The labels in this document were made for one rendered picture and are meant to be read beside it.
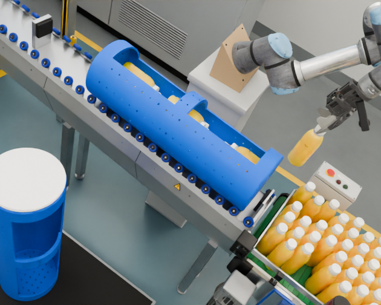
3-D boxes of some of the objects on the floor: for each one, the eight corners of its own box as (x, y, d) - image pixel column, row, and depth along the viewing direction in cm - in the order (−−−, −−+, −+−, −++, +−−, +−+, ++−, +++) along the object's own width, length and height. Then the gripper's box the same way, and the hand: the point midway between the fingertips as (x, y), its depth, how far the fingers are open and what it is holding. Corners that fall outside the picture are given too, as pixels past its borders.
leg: (180, 282, 255) (212, 234, 208) (187, 289, 254) (222, 242, 207) (174, 290, 251) (206, 242, 205) (182, 296, 250) (215, 250, 203)
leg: (79, 170, 284) (87, 106, 237) (86, 176, 283) (95, 112, 236) (73, 175, 280) (80, 111, 234) (79, 181, 279) (87, 117, 232)
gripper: (354, 71, 139) (305, 109, 152) (353, 89, 130) (302, 127, 144) (371, 88, 140) (322, 124, 154) (372, 106, 132) (320, 143, 146)
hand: (321, 128), depth 149 cm, fingers closed on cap, 4 cm apart
